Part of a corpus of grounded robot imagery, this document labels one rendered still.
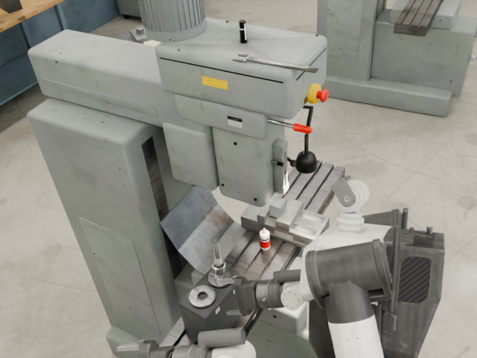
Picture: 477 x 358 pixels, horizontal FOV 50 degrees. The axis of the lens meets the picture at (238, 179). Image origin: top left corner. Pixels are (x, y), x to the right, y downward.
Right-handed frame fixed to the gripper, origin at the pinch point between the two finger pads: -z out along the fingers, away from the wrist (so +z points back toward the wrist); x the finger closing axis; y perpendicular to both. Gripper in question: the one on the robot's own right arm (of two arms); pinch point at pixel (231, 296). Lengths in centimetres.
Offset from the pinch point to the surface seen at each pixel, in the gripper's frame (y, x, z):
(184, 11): 2, 89, 9
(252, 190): -18.8, 30.2, 6.5
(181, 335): -6.2, -15.5, -28.6
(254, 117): -2, 54, 21
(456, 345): -142, -88, 43
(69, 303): -84, -28, -169
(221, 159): -14.8, 43.1, -0.3
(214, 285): -6.8, 2.0, -10.1
